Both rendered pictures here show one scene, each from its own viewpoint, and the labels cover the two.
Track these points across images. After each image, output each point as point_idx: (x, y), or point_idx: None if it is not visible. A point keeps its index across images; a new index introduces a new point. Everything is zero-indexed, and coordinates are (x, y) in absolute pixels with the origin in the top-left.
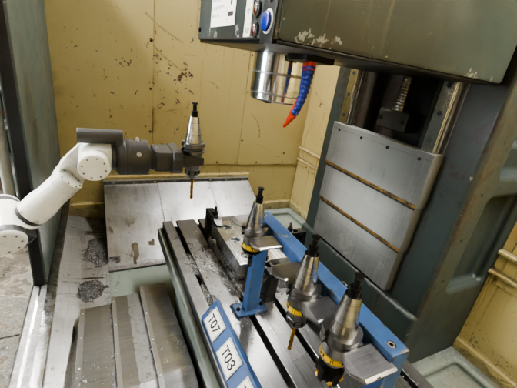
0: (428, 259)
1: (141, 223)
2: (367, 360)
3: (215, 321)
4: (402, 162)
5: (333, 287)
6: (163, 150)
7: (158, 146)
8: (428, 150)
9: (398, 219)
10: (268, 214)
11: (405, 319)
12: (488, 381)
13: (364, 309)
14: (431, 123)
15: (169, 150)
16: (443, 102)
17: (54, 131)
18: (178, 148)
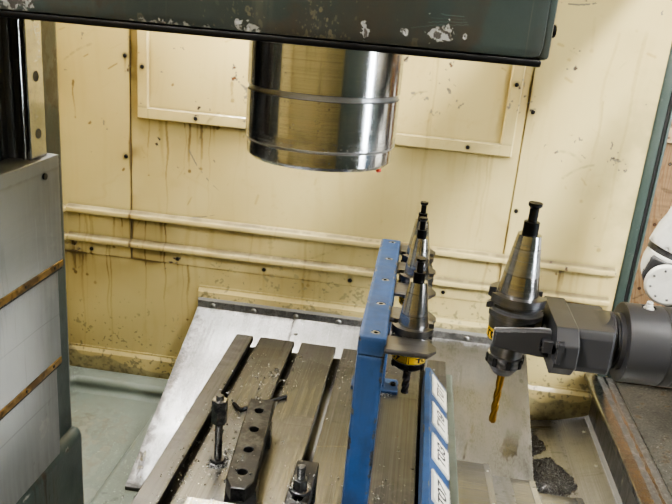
0: (60, 328)
1: None
2: None
3: (439, 491)
4: (24, 204)
5: (390, 264)
6: (585, 310)
7: (599, 322)
8: (41, 153)
9: (44, 314)
10: (367, 330)
11: (79, 441)
12: None
13: (384, 252)
14: (31, 100)
15: (572, 308)
16: (34, 53)
17: None
18: (550, 309)
